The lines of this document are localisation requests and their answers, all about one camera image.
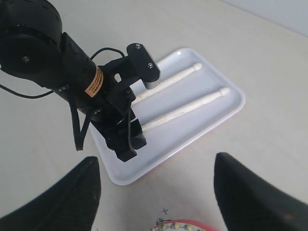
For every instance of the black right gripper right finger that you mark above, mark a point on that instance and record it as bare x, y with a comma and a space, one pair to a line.
249, 203

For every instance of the small red drum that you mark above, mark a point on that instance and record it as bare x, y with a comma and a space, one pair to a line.
167, 224

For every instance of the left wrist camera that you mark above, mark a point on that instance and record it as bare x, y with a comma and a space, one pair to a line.
143, 63

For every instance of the wooden drumstick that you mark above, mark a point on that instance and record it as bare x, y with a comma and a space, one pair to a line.
185, 109
168, 82

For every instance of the white rectangular plastic tray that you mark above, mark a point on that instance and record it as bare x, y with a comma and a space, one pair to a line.
169, 138

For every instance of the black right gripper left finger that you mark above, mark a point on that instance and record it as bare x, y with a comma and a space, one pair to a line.
69, 205

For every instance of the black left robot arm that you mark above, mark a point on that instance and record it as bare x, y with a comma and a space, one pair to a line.
33, 46

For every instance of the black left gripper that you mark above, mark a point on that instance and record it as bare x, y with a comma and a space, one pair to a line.
118, 125

